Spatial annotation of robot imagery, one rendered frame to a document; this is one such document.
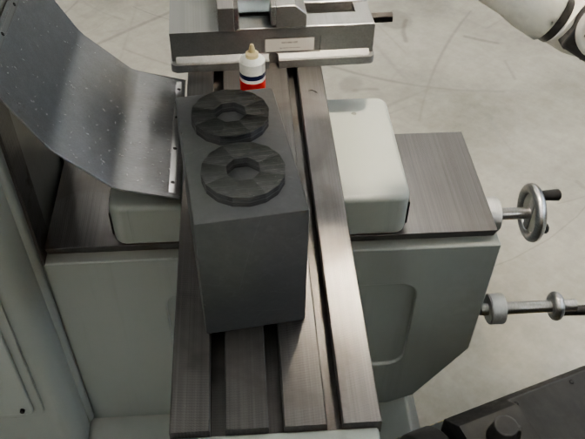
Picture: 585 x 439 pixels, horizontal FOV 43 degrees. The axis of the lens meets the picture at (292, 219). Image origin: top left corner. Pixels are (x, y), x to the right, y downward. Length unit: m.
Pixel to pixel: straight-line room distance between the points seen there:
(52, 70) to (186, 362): 0.56
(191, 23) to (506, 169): 1.55
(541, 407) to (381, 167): 0.47
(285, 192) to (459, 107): 2.10
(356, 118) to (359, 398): 0.66
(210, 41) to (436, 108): 1.65
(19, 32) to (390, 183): 0.62
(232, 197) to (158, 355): 0.79
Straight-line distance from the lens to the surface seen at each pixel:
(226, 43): 1.27
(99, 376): 1.57
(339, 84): 2.88
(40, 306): 1.35
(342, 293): 0.92
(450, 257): 1.33
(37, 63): 1.20
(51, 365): 1.46
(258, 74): 1.15
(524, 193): 1.53
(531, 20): 1.03
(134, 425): 1.68
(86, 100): 1.24
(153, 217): 1.21
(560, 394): 1.31
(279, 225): 0.76
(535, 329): 2.15
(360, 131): 1.33
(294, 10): 1.25
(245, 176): 0.79
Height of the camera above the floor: 1.64
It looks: 45 degrees down
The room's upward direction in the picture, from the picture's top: 1 degrees clockwise
